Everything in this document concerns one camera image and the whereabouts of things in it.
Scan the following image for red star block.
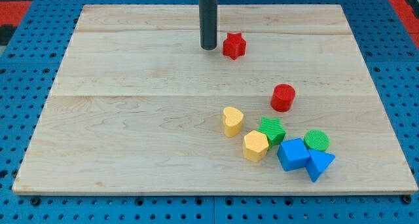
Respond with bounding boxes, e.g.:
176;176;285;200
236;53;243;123
223;33;247;60

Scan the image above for blue triangle block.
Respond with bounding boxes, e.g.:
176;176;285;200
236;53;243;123
306;149;335;182

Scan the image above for red cylinder block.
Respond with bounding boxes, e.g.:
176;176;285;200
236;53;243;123
270;84;296;112

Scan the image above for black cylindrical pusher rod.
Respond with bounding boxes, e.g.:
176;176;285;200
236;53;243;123
198;0;218;50

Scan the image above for yellow heart block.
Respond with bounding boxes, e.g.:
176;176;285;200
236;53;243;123
223;107;244;137

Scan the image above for green cylinder block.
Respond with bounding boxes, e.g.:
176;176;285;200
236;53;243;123
303;130;331;151

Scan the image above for green star block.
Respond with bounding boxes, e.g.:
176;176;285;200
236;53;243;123
257;117;286;150

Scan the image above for yellow hexagon block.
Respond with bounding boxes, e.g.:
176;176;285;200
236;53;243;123
242;130;269;162

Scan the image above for blue cube block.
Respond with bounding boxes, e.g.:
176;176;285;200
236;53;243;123
277;138;310;172

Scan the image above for light wooden board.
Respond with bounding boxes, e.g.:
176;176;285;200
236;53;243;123
12;5;418;196

